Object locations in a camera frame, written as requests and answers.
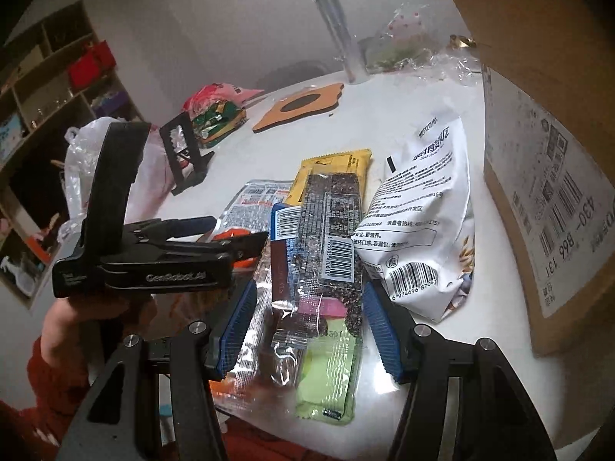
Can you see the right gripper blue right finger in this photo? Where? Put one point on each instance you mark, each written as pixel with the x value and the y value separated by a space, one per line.
pixel 391 327

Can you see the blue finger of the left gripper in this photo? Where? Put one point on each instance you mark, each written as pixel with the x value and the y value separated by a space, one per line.
pixel 240 244
pixel 157 231

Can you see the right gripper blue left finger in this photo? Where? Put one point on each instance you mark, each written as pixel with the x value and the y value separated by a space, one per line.
pixel 230 323

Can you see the orange white snack pouch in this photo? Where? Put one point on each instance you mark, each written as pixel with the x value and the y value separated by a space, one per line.
pixel 249 211

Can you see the light green snack packet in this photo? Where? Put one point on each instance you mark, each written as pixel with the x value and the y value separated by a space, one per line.
pixel 327 382

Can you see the dark seed bar wrapper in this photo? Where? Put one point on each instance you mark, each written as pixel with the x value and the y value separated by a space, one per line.
pixel 326 267

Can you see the white oat snack bag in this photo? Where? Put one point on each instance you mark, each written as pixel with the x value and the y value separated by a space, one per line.
pixel 417 236

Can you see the yellow snack pack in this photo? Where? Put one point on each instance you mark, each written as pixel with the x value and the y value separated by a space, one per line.
pixel 353 162

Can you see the clear grain bar wrapper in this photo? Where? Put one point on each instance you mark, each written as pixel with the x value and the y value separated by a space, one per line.
pixel 289 328

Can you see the blue bar wrapper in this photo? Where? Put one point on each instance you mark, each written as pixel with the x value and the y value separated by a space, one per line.
pixel 284 221

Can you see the person left hand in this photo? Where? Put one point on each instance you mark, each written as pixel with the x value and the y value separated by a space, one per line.
pixel 72 327

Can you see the black phone stand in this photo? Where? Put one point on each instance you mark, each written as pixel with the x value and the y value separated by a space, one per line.
pixel 188 166

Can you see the white plastic shopping bag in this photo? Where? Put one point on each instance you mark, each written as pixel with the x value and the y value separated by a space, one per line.
pixel 153 183

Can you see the green snack bag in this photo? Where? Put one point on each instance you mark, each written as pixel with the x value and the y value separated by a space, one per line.
pixel 217 122

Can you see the pink plastic bag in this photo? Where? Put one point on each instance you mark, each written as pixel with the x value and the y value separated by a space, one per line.
pixel 202 100

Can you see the orange wooden coaster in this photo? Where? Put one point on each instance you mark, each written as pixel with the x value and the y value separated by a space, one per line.
pixel 301 105

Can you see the wooden shelf unit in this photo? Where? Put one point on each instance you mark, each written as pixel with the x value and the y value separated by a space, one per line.
pixel 56 75

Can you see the clear plastic tube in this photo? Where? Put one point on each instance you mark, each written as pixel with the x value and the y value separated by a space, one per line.
pixel 349 52

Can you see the crumpled clear wrapper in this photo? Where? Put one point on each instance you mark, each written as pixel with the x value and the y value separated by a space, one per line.
pixel 462 67

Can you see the clear bag with greens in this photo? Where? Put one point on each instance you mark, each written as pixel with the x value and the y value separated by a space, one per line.
pixel 410 40

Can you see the gold foil wrapper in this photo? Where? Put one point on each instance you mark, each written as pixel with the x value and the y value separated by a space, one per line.
pixel 462 42

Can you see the cardboard box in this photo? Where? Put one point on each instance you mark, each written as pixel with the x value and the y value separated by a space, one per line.
pixel 548 76

